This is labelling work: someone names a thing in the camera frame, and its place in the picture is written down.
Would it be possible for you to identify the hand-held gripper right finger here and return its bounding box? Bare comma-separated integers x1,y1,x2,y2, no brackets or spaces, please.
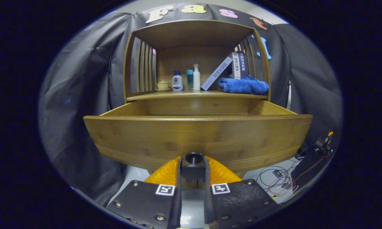
204,155,279,229

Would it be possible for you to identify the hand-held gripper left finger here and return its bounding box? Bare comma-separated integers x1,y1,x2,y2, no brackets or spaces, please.
106,156,182,229

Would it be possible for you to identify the wooden drawer with black knob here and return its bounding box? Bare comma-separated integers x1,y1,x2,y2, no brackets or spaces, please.
83,97,313,188

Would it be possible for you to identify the wooden countertop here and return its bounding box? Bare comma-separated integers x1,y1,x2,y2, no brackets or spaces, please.
127,90,268,101

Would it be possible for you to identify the wooden cabinet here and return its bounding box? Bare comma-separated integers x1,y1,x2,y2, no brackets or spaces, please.
122,19,271,102

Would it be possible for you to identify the blue towel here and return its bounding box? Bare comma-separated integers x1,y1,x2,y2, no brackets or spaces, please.
218,75,269,95

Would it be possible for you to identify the cream lidded teacup with saucer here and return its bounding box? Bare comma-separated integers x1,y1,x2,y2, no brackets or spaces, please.
156,79,170,92

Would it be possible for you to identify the white bottle with blue cap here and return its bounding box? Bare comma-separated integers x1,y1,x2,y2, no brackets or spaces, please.
172,70,184,92

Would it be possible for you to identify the black tripod stand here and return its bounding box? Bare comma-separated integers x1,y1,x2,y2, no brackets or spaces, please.
108,52,112,110

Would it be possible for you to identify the white pump bottle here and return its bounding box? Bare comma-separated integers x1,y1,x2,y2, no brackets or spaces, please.
193,64,201,91

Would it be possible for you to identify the teal blue bottle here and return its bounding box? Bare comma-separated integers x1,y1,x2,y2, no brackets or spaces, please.
186,69,194,92

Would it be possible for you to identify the lavender book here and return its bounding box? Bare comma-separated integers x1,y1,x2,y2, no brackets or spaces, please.
201,56,233,91

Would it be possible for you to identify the white book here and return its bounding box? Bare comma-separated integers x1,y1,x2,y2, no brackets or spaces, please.
231,52,242,80

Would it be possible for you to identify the tangle of thin cables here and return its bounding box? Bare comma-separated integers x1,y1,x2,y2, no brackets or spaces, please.
256,157,301,196

